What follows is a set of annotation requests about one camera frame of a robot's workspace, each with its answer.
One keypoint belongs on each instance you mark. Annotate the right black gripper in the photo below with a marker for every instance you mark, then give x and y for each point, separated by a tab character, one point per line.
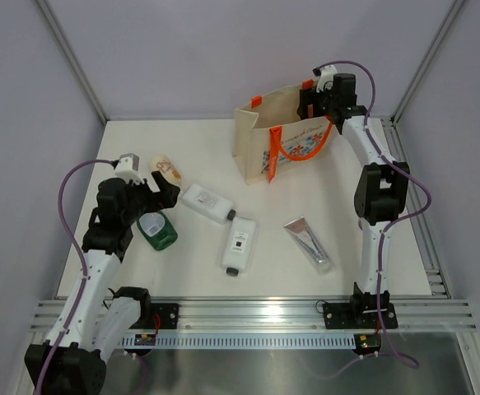
307	97

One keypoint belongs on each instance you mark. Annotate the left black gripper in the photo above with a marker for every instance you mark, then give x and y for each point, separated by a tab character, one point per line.
165	197

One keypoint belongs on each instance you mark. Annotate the cream bottle orange print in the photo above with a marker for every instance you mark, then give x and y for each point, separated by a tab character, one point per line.
163	164

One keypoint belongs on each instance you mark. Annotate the green dish soap bottle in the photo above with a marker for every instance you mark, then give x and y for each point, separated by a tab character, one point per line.
157	230

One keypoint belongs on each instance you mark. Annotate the white bottle text label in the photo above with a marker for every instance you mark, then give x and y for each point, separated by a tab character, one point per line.
209	204

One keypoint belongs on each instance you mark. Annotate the canvas bag orange handles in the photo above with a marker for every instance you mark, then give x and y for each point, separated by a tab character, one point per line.
271	137

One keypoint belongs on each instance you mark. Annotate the white bottle black cap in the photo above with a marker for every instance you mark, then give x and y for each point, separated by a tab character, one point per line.
239	246

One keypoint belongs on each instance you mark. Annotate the silver tube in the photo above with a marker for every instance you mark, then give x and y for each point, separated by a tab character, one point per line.
305	238

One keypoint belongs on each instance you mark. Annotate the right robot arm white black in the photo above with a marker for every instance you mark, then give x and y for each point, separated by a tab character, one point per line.
379	199

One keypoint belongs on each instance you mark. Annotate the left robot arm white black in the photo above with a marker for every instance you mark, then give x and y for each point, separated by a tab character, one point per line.
73	357

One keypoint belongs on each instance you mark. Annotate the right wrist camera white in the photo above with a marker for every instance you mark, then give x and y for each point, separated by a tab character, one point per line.
325	76

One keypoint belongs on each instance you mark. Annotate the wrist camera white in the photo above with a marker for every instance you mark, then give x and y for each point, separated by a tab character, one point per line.
127	169
325	76

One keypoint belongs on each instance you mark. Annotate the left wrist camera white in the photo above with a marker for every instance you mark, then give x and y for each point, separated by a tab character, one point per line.
127	169

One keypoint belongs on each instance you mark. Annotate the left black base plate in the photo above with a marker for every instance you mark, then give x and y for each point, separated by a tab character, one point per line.
164	316

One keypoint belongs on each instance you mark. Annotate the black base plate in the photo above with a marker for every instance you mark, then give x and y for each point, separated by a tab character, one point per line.
164	316
339	316

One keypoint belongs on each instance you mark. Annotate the right corner aluminium post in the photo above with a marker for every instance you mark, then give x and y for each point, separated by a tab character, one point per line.
452	15

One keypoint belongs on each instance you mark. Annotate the corner aluminium post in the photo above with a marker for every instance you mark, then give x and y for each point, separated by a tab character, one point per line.
60	38
452	15

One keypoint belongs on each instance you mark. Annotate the white slotted cable duct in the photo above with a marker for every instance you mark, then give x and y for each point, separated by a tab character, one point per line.
238	341

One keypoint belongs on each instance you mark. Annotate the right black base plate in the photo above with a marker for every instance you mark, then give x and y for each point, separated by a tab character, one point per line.
339	316

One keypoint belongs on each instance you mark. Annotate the left corner aluminium post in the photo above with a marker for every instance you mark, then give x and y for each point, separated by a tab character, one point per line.
60	38

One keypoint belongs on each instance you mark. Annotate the aluminium rail frame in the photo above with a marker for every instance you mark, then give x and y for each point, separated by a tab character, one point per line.
303	315

